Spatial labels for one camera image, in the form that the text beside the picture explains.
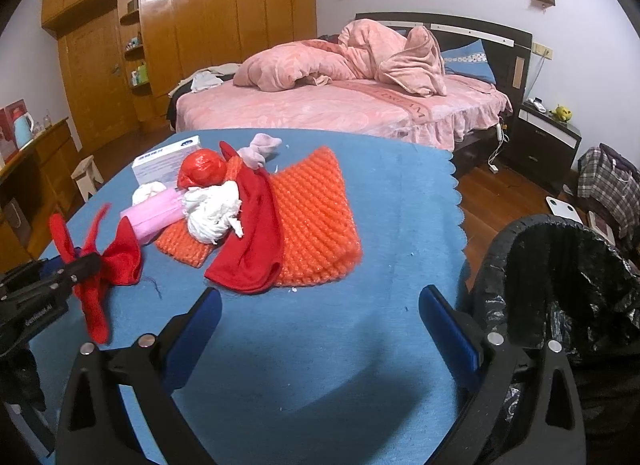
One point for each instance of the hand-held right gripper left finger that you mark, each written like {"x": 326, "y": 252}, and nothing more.
{"x": 200, "y": 325}

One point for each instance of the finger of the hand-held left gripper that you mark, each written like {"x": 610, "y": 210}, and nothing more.
{"x": 50, "y": 265}
{"x": 80, "y": 269}

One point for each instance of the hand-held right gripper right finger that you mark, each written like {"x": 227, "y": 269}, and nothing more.
{"x": 450, "y": 325}

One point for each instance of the red felt scrap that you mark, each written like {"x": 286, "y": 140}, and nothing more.
{"x": 120, "y": 255}

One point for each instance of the red cloth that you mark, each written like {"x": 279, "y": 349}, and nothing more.
{"x": 250, "y": 245}

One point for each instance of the small white tissue wad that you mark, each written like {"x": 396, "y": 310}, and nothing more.
{"x": 147, "y": 192}

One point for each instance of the large white tissue ball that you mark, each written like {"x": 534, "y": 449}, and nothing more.
{"x": 207, "y": 217}

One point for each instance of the trash bin with black bag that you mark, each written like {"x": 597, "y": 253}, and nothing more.
{"x": 550, "y": 265}

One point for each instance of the red plastic bag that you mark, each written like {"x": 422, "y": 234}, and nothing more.
{"x": 202, "y": 167}

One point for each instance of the orange knitted cloth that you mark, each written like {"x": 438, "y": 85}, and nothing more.
{"x": 310, "y": 205}

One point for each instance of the white wooden stool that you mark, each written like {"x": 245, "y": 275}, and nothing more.
{"x": 87, "y": 175}

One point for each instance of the wooden dresser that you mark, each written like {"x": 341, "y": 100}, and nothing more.
{"x": 30, "y": 170}

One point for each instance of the white cardboard box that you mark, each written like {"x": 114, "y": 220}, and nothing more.
{"x": 160, "y": 160}

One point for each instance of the red box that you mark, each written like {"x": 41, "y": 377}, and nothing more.
{"x": 6, "y": 135}

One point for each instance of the light blue thermos kettle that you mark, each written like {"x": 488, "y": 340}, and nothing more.
{"x": 22, "y": 130}

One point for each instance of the glass cups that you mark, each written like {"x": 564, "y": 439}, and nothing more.
{"x": 44, "y": 122}

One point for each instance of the white bathroom scale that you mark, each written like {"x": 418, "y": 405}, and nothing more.
{"x": 565, "y": 210}

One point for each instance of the dark cloth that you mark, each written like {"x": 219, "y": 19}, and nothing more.
{"x": 172, "y": 110}

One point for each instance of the pink knotted cloth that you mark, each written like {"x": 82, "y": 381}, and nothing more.
{"x": 260, "y": 145}

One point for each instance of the dark nightstand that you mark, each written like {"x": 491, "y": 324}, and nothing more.
{"x": 540, "y": 150}

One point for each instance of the white power strip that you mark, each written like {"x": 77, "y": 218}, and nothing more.
{"x": 499, "y": 134}

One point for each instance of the green bottle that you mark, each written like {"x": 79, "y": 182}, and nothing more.
{"x": 140, "y": 74}

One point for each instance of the plaid bag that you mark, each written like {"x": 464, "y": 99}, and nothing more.
{"x": 605, "y": 180}

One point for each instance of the white garment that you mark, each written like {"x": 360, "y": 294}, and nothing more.
{"x": 206, "y": 81}

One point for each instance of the yellow plush toy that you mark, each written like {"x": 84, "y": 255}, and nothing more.
{"x": 561, "y": 113}

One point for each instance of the pink bedsheet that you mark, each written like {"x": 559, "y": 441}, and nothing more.
{"x": 325, "y": 110}

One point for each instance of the blue pillow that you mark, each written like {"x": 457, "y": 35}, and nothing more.
{"x": 467, "y": 57}

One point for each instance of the pink duvet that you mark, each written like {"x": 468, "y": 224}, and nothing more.
{"x": 300, "y": 62}

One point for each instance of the wooden wardrobe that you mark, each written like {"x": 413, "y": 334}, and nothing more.
{"x": 225, "y": 20}

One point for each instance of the bed with dark headboard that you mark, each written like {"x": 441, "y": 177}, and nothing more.
{"x": 500, "y": 30}

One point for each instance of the wall socket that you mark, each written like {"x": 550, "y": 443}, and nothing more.
{"x": 543, "y": 50}

